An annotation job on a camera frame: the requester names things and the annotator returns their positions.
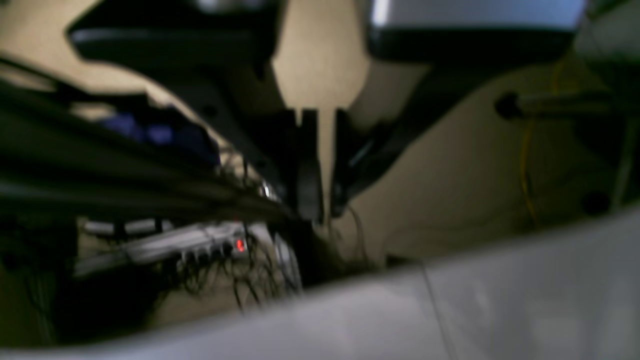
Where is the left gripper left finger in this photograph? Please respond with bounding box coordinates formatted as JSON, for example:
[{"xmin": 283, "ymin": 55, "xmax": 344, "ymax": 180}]
[{"xmin": 65, "ymin": 0, "xmax": 323, "ymax": 222}]

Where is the black power strip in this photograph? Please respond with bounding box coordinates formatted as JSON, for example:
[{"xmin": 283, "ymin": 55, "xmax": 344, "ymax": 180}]
[{"xmin": 72, "ymin": 222, "xmax": 249, "ymax": 278}]

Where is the yellow cable on floor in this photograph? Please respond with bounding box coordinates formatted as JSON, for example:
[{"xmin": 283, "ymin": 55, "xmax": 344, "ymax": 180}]
[{"xmin": 517, "ymin": 60, "xmax": 571, "ymax": 226}]

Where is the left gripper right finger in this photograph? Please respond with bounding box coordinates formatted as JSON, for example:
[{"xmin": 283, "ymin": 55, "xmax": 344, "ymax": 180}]
[{"xmin": 329, "ymin": 0, "xmax": 586, "ymax": 217}]

